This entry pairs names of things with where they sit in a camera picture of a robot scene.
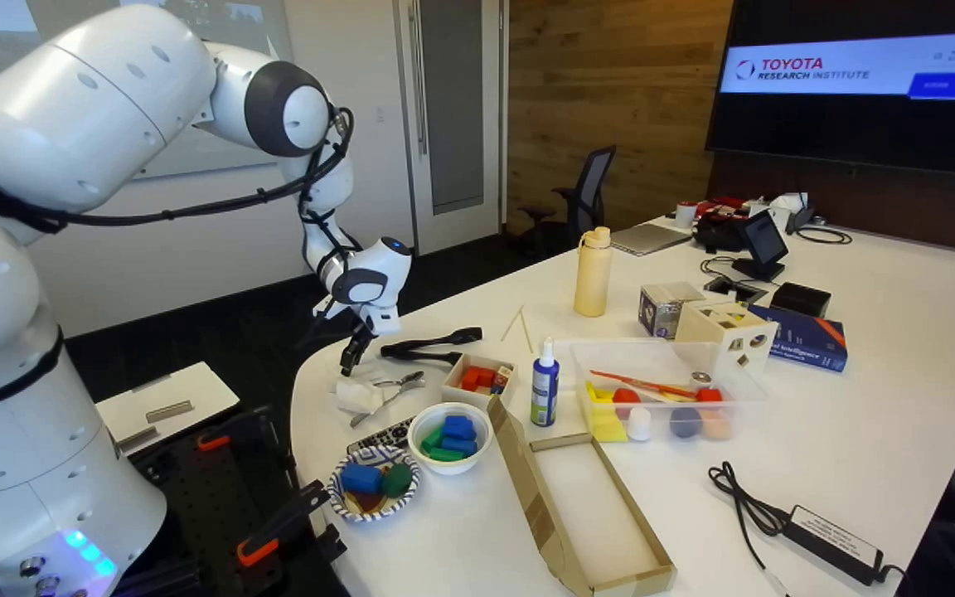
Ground wall television screen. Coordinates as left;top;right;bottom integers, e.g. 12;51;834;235
711;0;955;172

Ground black tongs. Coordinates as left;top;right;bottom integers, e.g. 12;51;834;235
382;328;484;364

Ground wooden shape sorter box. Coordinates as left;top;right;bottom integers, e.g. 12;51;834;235
676;302;781;375

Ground black office chair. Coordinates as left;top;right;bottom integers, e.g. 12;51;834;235
557;147;616;244

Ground wooden chopsticks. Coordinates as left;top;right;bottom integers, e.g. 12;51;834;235
502;304;538;354

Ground white side board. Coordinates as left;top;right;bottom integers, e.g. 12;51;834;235
97;362;240;455

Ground grey laptop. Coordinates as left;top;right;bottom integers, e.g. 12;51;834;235
614;221;691;255

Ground silver spoon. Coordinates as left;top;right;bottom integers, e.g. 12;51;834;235
376;371;425;387

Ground patterned plate with blocks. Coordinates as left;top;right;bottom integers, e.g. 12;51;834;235
332;459;419;524

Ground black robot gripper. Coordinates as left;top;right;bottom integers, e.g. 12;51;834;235
321;294;400;377

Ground cream squeeze bottle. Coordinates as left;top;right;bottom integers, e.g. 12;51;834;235
575;227;611;318

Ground small tablet on stand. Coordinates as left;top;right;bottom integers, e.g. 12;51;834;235
733;213;785;282

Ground white bowl blue blocks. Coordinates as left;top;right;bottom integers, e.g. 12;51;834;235
408;403;491;478

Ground white glue bottle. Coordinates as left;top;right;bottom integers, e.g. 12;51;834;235
532;346;561;428

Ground cardboard box lid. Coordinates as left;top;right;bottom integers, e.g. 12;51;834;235
489;398;674;597

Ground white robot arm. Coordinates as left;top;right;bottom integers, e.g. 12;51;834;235
0;3;412;597

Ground black power adapter cable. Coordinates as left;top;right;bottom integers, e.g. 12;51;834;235
707;459;905;592

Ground blue cardboard box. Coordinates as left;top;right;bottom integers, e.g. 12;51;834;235
755;304;850;371

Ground small patterned cube box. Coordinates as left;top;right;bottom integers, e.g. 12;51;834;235
636;282;700;338

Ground black orange clamp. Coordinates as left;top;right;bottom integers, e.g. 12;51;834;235
194;409;327;571

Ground clear bin of toys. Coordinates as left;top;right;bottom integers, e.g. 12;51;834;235
572;342;737;445

